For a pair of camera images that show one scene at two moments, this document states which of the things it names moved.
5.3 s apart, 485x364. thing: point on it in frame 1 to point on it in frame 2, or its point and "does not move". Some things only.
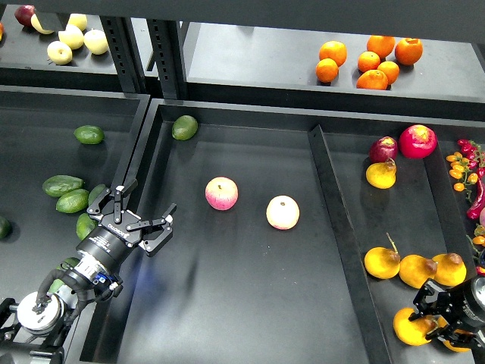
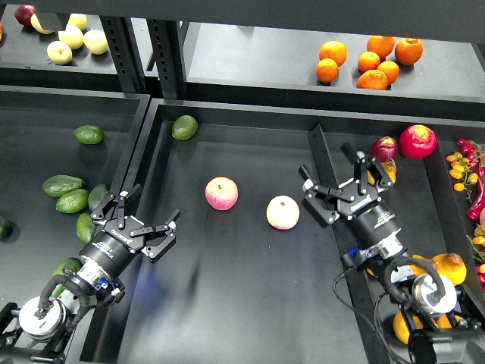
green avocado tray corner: x=184 y=127 does not move
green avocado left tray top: x=89 y=134 does not move
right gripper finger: x=462 y=340 to x=385 y=181
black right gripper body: x=465 y=302 to x=375 y=226
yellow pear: x=415 y=270 does not move
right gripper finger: x=432 y=298 to x=321 y=202
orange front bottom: x=372 y=80 does not move
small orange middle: x=368 y=61 does not move
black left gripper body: x=117 y=232 does not move
